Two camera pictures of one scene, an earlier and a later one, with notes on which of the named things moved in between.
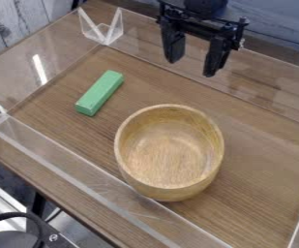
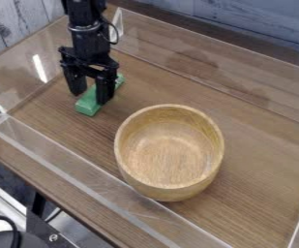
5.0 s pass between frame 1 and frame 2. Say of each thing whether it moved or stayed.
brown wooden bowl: stayed
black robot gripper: moved
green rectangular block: stayed
